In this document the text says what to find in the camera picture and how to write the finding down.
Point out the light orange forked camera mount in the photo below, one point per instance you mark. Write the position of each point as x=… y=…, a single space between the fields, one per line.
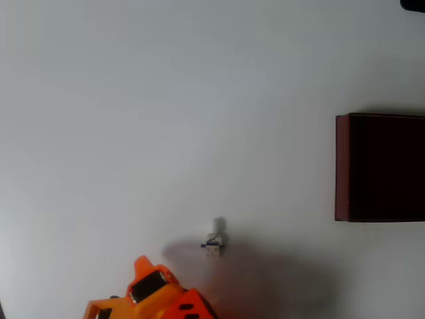
x=94 y=304

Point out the white lego minifigure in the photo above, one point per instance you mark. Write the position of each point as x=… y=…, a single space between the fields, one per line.
x=212 y=246

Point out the small black camera module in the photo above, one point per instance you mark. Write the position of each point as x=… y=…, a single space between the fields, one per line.
x=105 y=313

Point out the dark red open box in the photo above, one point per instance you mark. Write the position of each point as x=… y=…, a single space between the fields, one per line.
x=382 y=166

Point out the black rounded object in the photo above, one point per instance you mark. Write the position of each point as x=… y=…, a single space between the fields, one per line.
x=415 y=5

